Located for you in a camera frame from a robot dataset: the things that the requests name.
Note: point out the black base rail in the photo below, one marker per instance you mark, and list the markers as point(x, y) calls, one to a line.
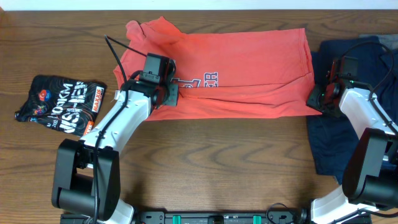
point(274, 215)

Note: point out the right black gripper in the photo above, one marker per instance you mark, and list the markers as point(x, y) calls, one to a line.
point(312, 101)

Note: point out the red soccer t-shirt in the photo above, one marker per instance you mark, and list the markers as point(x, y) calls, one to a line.
point(266, 74)

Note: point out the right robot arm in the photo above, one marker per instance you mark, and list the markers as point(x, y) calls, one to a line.
point(366, 188)

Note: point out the grey garment under pile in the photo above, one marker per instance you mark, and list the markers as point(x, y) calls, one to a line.
point(390, 40)

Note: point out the black printed folded shirt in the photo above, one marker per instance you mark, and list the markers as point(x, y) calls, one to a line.
point(62, 104)

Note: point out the navy blue shirt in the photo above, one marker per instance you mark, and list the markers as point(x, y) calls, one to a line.
point(333, 140)

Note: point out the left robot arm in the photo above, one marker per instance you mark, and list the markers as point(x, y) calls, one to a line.
point(86, 181)

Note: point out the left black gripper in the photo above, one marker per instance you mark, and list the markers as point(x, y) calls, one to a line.
point(171, 94)

